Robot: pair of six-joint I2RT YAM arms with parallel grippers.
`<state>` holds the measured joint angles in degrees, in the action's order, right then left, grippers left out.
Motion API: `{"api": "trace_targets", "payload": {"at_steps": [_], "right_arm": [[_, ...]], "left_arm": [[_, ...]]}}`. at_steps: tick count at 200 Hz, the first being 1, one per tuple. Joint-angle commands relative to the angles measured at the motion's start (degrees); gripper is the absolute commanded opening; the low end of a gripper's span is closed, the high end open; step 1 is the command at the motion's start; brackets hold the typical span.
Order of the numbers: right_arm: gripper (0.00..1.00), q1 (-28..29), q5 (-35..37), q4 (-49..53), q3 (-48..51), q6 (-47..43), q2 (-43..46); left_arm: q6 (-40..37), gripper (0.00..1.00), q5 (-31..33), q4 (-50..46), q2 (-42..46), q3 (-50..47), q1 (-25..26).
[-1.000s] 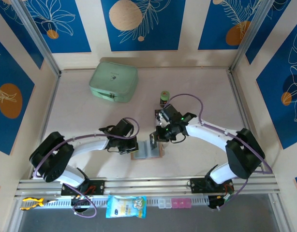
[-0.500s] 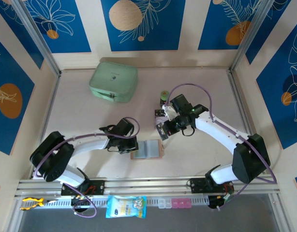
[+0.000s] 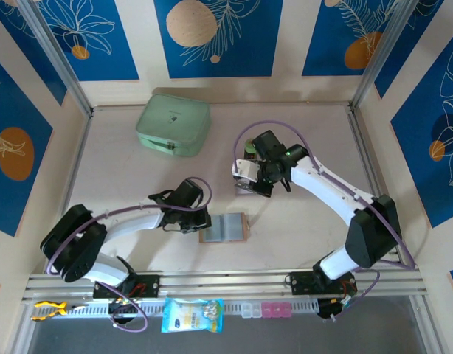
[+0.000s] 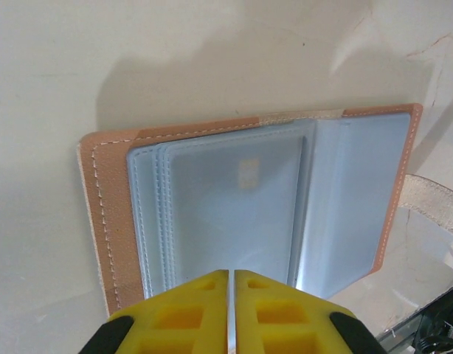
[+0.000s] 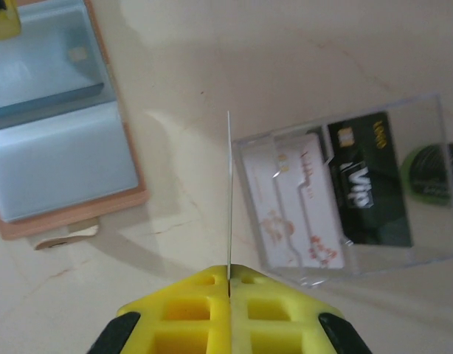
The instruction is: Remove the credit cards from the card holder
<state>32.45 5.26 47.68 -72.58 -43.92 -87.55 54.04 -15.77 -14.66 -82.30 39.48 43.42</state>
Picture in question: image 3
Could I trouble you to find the small green can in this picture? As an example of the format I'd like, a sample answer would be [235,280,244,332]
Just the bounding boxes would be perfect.
[243,139,257,162]

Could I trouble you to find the green zipper pouch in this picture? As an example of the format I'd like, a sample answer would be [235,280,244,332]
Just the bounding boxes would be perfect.
[136,94,212,159]

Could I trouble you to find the blue snack packet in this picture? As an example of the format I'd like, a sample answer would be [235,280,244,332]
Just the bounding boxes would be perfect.
[160,296,225,335]

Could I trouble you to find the clear pill box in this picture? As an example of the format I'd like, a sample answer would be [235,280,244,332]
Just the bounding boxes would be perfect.
[241,302,263,319]

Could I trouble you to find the pink pill box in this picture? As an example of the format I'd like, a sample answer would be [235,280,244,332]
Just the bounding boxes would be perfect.
[261,302,293,319]

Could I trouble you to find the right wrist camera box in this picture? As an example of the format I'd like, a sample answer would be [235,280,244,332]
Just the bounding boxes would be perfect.
[231,157,261,184]

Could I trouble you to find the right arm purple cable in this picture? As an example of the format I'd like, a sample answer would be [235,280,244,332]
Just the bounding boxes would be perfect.
[232,119,418,322]

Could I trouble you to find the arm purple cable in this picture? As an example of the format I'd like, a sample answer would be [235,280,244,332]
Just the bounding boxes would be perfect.
[46,176,213,333]
[232,119,418,322]

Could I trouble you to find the aluminium mounting rail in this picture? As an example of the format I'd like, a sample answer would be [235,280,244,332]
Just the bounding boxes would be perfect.
[21,265,429,303]

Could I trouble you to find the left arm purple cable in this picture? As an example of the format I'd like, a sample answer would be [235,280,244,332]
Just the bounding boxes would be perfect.
[46,176,213,333]

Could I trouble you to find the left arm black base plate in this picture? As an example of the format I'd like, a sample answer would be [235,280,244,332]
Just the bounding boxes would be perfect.
[92,273,160,299]

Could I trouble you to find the slotted grey cable duct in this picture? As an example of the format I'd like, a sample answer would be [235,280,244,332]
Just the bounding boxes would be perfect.
[63,299,319,317]

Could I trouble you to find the aluminium table side rail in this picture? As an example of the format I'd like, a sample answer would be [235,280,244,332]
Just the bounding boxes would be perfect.
[60,110,95,213]
[347,108,407,266]

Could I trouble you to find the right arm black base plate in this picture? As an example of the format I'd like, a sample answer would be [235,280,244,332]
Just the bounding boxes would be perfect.
[288,271,357,296]

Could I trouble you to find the aluminium frame post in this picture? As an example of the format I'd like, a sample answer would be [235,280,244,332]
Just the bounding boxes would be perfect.
[15,0,95,117]
[348,0,432,111]

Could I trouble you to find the yellow handled pliers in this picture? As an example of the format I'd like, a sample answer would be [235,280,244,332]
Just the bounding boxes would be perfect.
[31,300,89,322]

